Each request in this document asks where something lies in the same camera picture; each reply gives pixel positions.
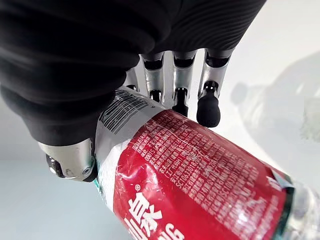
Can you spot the clear plastic bottle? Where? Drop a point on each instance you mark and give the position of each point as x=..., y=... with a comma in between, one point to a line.
x=287, y=100

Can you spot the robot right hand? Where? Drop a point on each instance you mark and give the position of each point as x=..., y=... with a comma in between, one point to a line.
x=75, y=62

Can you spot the red label plastic water bottle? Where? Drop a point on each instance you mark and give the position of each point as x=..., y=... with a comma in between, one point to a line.
x=187, y=170

